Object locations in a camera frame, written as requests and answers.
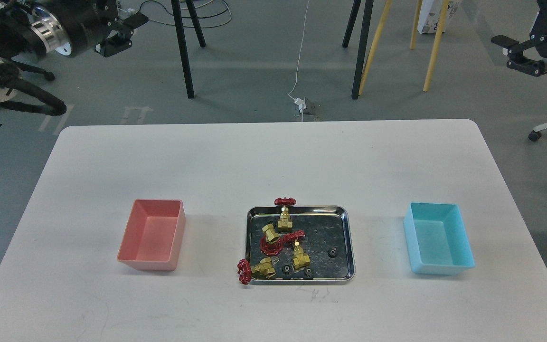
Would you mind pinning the pink plastic box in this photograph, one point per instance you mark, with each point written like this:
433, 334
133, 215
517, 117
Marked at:
153, 235

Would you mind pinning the black table leg left rear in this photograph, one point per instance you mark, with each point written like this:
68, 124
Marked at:
196, 23

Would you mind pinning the brass valve red handle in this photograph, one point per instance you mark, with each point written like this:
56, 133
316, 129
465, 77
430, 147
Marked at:
264, 269
271, 243
284, 223
300, 258

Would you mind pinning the wooden leg rear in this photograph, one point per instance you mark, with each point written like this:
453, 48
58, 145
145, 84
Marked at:
416, 16

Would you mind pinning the black office chair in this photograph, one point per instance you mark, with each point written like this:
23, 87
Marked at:
18, 94

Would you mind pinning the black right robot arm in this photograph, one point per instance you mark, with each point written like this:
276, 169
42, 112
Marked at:
529, 57

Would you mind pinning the blue plastic box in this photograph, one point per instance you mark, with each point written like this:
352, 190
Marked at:
436, 239

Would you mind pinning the wooden leg front right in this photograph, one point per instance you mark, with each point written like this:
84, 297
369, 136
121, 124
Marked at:
436, 46

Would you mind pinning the metal tray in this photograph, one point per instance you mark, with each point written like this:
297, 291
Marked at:
325, 227

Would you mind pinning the wooden leg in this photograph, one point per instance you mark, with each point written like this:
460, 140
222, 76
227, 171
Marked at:
374, 45
436, 46
416, 16

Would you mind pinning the black table leg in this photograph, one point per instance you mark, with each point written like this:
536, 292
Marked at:
196, 23
367, 13
179, 27
353, 16

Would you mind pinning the brass valve red handle top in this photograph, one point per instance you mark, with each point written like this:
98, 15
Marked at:
284, 223

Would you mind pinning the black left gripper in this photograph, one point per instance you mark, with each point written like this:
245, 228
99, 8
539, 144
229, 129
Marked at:
81, 25

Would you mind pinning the floor power socket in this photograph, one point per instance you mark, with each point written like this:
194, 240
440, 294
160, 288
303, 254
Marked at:
305, 110

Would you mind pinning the wooden leg front left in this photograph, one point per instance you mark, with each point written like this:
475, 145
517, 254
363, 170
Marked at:
374, 45

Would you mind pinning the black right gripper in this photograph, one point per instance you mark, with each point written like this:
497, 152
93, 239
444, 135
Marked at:
538, 40

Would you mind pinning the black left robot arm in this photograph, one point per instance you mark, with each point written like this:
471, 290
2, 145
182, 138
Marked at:
35, 28

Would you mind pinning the small black gear right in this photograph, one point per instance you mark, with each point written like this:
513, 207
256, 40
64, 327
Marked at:
332, 252

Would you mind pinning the white cardboard box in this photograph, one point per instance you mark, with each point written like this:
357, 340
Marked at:
430, 12

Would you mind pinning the black table leg right rear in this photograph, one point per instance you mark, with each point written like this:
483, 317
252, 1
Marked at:
353, 16

